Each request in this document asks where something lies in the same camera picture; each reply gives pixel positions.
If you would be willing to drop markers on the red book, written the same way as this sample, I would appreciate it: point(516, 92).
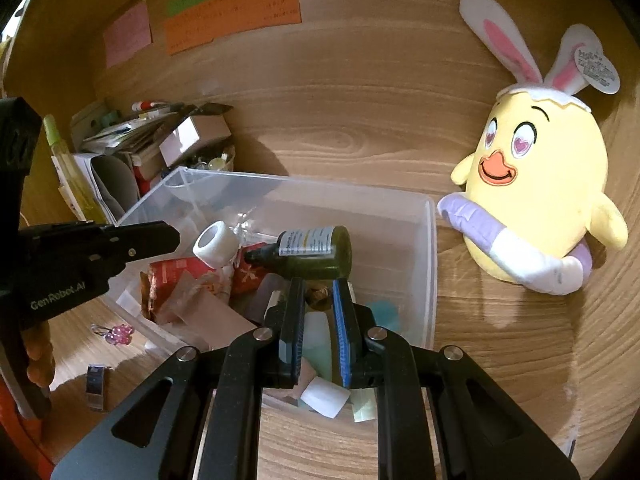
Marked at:
point(147, 175)

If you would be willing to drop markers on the pale green paper note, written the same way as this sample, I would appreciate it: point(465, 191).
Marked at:
point(364, 407)

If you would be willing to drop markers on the red white marker pen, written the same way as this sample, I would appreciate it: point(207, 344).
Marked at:
point(150, 106)

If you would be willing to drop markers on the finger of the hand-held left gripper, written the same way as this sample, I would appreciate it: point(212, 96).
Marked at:
point(145, 240)

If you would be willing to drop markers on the clear plastic storage bin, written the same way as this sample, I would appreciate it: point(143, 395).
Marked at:
point(390, 240)

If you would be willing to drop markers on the orange red object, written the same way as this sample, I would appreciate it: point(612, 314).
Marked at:
point(15, 435)

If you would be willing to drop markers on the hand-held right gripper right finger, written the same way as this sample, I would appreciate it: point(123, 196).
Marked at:
point(342, 335)

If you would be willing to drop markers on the orange sticky note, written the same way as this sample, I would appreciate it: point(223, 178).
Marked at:
point(235, 20)

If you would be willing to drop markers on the small cardboard box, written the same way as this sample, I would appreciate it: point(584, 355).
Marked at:
point(200, 130)

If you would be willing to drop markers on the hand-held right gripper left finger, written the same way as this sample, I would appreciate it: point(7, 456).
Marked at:
point(295, 320)

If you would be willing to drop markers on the beige paper packet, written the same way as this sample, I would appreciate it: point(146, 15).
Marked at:
point(210, 315)

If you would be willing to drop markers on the person's left hand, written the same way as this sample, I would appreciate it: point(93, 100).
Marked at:
point(39, 355)

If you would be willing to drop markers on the pink sticky note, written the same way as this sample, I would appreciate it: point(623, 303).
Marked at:
point(127, 35)

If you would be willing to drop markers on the dark green spray bottle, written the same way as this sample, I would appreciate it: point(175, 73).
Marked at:
point(320, 260)

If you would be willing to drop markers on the small silver clip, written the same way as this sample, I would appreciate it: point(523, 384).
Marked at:
point(95, 385)

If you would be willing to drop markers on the red foil packet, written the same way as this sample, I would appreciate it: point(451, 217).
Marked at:
point(175, 270)

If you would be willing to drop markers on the white tape roll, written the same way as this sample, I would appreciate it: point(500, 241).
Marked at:
point(212, 245)

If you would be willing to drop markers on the dark brown card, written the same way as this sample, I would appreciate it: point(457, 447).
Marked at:
point(260, 307)

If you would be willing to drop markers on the pile of papers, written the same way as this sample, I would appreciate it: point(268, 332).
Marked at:
point(125, 135)

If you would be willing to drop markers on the teal paper piece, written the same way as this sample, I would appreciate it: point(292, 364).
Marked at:
point(385, 316)

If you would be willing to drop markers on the yellow chick plush toy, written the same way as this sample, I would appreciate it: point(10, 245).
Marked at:
point(545, 200)

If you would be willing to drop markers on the small glass bottles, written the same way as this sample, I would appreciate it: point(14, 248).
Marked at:
point(215, 162)

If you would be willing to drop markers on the white paper file holder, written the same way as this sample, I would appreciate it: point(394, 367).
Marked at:
point(120, 180)

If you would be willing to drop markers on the small brown object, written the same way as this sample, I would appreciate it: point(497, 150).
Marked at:
point(320, 296)

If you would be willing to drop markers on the white paper card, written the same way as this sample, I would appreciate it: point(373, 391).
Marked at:
point(325, 395)

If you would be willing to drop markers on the light green card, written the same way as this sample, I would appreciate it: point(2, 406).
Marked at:
point(317, 345)

